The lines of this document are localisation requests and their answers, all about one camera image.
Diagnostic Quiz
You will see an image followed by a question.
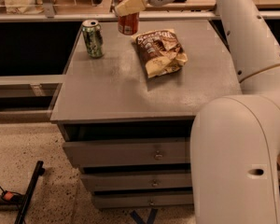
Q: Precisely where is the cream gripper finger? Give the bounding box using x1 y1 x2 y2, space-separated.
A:
115 0 147 17

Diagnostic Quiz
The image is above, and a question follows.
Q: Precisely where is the brown chip bag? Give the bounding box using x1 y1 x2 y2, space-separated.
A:
133 29 188 78

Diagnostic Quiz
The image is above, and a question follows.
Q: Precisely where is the orange cable clip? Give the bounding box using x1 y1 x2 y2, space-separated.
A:
2 191 14 202

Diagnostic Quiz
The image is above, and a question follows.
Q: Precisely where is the green soda can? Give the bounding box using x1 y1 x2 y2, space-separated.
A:
82 20 104 59

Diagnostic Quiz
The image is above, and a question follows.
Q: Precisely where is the grey drawer cabinet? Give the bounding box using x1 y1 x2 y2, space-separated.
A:
50 21 240 197

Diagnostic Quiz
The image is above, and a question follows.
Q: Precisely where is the bottom grey drawer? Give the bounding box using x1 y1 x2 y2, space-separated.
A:
91 191 193 209

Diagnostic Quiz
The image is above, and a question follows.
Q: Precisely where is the black stand leg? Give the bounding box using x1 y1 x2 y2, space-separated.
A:
14 161 45 224

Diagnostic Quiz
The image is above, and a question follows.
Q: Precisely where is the metal railing frame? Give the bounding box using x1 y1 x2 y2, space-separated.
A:
0 0 280 22

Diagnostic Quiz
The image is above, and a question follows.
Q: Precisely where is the middle grey drawer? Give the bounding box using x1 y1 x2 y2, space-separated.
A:
81 173 192 192

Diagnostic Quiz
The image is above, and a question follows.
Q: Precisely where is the top grey drawer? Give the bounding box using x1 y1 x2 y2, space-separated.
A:
63 138 189 168

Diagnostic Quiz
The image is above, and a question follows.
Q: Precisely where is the red coke can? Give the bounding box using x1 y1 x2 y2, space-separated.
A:
118 0 139 35

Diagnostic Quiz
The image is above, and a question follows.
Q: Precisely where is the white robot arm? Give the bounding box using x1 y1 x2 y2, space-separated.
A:
115 0 280 224

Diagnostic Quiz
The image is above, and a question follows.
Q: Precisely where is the grey drawer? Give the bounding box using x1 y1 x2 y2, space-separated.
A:
81 173 192 192
63 138 189 168
91 191 193 209

